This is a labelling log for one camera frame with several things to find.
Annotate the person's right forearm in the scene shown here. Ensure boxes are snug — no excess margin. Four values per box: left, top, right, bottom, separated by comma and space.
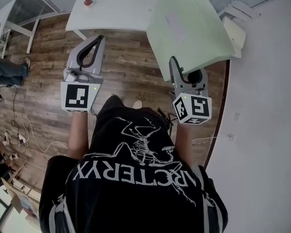
175, 120, 197, 166

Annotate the white folded rack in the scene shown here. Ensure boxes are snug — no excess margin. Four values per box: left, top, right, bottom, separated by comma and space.
217, 0, 262, 22

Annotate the white long cable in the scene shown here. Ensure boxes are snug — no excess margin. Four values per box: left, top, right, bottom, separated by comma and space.
21, 116, 69, 153

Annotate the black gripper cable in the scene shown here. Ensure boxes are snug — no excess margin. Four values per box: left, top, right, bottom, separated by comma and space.
157, 107, 177, 137

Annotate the white table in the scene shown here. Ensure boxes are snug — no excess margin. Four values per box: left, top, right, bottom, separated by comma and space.
65, 0, 166, 41

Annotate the pale green item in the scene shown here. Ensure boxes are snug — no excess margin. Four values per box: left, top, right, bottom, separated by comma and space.
146, 0, 236, 83

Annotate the white desk with metal frame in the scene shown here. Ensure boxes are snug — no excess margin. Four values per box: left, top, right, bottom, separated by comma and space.
0, 0, 41, 59

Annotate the glass partition with blinds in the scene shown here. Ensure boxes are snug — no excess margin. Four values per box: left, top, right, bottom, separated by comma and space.
6, 0, 63, 27

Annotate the white rectangular box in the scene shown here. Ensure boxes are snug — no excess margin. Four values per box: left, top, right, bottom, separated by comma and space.
221, 16, 247, 59

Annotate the black thin cable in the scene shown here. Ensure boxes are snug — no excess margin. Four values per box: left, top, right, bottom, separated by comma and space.
4, 83, 25, 147

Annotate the person's left forearm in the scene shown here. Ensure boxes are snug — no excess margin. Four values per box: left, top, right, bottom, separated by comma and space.
67, 110, 98, 160

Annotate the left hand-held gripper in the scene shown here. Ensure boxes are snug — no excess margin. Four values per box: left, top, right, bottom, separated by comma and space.
60, 35, 106, 114

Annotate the white wall cable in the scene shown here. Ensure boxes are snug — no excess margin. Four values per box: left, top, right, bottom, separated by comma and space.
192, 135, 233, 146

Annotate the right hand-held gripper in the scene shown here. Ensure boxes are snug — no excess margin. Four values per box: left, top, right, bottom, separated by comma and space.
168, 56, 213, 125

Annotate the black printed t-shirt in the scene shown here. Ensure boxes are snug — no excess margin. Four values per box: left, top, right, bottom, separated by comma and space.
38, 95, 229, 233

